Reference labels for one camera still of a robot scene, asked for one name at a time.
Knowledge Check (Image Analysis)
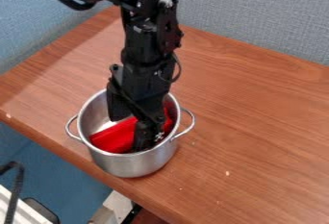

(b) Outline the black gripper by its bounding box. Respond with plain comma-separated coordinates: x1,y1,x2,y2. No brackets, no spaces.
107,59,181,152

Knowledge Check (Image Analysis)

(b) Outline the red block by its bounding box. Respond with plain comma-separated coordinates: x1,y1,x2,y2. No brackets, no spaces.
89,109,175,154

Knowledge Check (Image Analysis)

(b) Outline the stainless steel metal pot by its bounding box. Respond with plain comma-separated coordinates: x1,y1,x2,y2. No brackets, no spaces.
66,89,196,178

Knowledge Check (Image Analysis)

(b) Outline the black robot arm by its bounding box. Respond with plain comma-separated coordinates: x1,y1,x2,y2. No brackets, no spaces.
58,0,183,151

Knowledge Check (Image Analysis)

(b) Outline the white box under table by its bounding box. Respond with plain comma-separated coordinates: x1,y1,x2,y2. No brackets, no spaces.
87,190,133,224

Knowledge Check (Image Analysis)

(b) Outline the black cable loop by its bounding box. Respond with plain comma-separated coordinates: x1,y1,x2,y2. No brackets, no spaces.
0,161,26,224

